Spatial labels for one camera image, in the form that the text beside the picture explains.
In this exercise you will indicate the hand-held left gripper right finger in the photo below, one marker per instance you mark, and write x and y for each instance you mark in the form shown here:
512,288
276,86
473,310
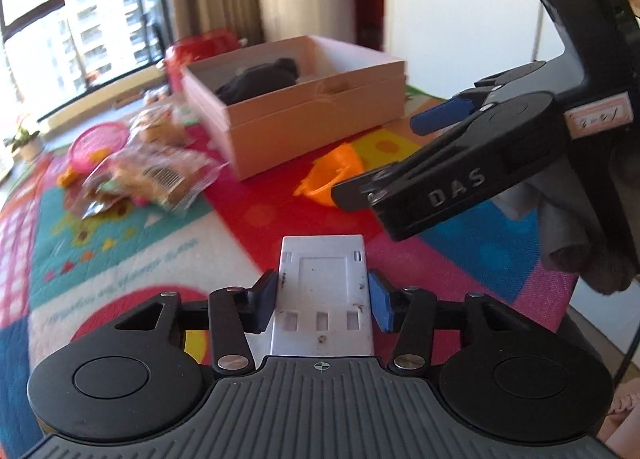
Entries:
380,304

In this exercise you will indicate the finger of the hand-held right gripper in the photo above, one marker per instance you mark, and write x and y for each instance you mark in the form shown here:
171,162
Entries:
440,115
430,194

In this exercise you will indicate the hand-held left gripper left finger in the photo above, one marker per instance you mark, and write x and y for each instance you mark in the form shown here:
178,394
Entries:
267,301

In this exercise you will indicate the white plastic stand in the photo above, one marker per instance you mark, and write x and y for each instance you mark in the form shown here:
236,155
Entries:
322,279

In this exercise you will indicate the pink cardboard box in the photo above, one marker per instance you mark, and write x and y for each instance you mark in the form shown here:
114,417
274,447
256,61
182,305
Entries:
300,109

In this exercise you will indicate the bread bun packet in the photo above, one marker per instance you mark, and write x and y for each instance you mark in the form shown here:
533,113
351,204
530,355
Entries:
165,176

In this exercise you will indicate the pink plastic basket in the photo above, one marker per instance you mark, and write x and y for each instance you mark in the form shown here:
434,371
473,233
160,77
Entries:
95,144

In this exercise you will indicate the yellow plastic toy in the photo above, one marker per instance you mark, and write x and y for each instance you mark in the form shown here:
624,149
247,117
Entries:
67,178

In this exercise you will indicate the person's right forearm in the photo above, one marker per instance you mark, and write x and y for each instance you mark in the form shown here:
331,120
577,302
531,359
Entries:
565,234

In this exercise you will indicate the colourful printed blanket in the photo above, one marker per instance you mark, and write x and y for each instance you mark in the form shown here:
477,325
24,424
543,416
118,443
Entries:
240,249

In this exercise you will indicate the black pouch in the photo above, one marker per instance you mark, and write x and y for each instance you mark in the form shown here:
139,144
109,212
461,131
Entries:
260,79

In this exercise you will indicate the brown pastry packet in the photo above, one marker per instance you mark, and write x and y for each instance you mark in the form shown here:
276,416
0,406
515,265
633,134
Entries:
100,199

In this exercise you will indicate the clear snack packet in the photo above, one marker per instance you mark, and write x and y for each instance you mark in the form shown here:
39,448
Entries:
155,126

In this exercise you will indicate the red plastic container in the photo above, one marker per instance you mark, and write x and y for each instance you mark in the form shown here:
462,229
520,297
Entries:
200,46

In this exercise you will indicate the person's leg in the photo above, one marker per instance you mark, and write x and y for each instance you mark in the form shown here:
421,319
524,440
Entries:
622,419

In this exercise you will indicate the flowering potted plant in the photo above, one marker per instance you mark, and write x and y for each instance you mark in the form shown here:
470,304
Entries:
22,139

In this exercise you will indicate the large window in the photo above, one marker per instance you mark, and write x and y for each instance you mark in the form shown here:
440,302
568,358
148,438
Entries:
75,14

